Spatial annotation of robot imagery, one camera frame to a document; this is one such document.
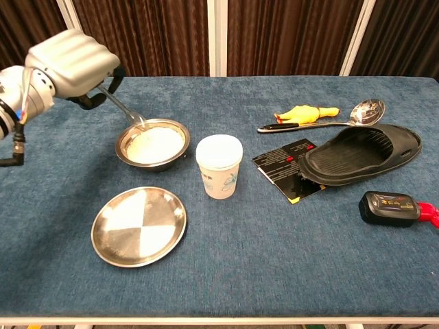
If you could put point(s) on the black and red device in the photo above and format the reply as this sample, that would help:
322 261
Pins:
389 209

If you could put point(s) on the black rubber slipper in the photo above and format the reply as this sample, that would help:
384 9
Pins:
360 154

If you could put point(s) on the white frame post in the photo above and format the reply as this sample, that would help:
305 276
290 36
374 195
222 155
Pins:
356 37
217 37
70 20

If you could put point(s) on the white paper cup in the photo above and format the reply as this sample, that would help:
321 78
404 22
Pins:
219 164

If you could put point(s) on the steel bowl with white contents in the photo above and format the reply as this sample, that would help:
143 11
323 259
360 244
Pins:
152 145

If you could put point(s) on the blue table cloth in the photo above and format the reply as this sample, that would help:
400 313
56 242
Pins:
240 240

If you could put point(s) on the flat steel plate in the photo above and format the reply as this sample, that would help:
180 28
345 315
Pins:
139 227

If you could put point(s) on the dark brown curtain panel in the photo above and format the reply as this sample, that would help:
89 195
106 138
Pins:
401 34
147 34
31 20
291 34

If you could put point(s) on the black printed booklet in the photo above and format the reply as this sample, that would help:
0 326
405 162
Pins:
278 161

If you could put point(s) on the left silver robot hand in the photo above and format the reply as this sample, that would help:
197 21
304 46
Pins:
73 65

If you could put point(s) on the yellow rubber chicken toy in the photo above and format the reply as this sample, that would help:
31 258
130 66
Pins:
303 113

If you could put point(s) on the small metal spoon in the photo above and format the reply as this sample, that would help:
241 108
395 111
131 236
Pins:
123 108

